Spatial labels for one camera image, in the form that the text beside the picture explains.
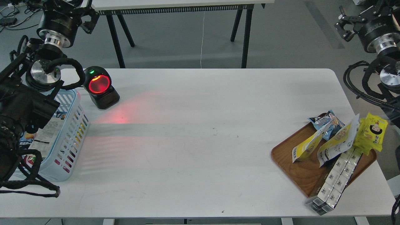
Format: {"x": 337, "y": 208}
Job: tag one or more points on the yellow white snack pouch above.
{"x": 341, "y": 142}
{"x": 303, "y": 150}

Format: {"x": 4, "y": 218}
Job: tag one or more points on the background white table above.
{"x": 119, "y": 8}

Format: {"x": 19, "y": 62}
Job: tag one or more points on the wooden tray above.
{"x": 305, "y": 175}

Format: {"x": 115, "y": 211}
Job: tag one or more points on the yellow cartoon snack bag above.
{"x": 370, "y": 135}

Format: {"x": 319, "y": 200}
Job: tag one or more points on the black barcode scanner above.
{"x": 98, "y": 84}

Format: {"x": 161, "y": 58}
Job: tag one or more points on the white boxed snack pack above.
{"x": 331, "y": 186}

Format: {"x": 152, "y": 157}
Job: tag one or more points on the red snack bag in basket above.
{"x": 31, "y": 160}

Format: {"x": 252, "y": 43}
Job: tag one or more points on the blue chips bag in basket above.
{"x": 26, "y": 140}

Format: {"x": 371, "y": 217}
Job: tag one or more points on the blue snack bag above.
{"x": 325, "y": 118}

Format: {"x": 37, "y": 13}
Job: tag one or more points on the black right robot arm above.
{"x": 378, "y": 30}

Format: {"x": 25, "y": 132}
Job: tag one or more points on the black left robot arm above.
{"x": 29, "y": 84}

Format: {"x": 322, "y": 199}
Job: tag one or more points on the light blue plastic basket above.
{"x": 59, "y": 164}

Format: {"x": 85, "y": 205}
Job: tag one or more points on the white snack bag in basket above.
{"x": 45, "y": 138}

